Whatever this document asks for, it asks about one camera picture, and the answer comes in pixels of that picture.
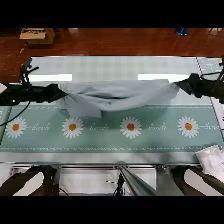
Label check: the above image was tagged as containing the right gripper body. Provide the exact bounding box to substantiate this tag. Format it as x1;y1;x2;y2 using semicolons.
174;72;205;99

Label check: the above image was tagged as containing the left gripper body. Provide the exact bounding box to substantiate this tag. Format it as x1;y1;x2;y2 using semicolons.
35;83;69;104

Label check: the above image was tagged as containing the grey shirt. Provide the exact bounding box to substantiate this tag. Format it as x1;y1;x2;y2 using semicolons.
55;78;181;120

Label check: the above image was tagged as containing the blue object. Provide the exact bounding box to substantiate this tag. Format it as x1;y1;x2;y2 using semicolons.
175;27;190;37

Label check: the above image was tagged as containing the cardboard box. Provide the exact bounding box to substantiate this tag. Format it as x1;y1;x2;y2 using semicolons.
18;27;56;46

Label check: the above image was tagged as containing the white garment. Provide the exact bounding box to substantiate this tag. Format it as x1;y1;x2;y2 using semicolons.
194;143;224;176

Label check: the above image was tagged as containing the black cable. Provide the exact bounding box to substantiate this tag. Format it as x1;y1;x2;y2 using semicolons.
0;99;33;128

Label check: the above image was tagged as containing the silver frame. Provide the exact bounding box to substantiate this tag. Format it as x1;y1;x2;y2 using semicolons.
0;161;224;197

